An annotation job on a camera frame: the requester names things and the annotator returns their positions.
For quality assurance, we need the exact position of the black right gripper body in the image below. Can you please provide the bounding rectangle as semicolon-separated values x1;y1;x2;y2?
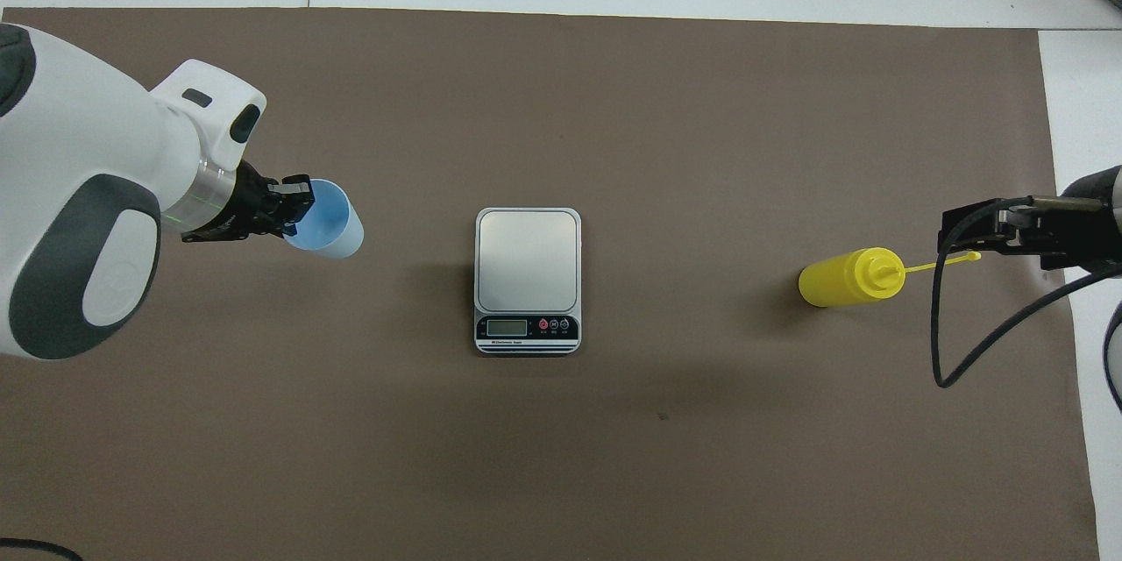
1056;165;1122;274

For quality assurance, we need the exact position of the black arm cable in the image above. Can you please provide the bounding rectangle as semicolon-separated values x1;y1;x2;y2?
0;536;86;561
931;195;1122;391

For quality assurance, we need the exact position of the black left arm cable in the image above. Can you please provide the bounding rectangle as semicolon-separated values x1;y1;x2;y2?
0;536;86;561

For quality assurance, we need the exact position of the light blue plastic cup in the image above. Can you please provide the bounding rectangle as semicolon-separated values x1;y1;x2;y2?
282;179;365;259

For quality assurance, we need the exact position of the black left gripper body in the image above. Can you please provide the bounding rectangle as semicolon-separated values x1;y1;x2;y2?
181;160;286;244

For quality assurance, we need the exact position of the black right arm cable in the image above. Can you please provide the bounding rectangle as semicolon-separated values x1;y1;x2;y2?
931;195;1122;391

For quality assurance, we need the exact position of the brown paper table mat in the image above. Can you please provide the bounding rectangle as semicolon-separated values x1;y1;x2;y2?
0;7;1101;561

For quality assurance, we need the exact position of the yellow squeeze bottle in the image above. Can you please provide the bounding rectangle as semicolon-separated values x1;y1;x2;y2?
798;247;983;309

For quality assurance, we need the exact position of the silver digital kitchen scale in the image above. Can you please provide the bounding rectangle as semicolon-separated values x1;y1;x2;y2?
474;207;583;357

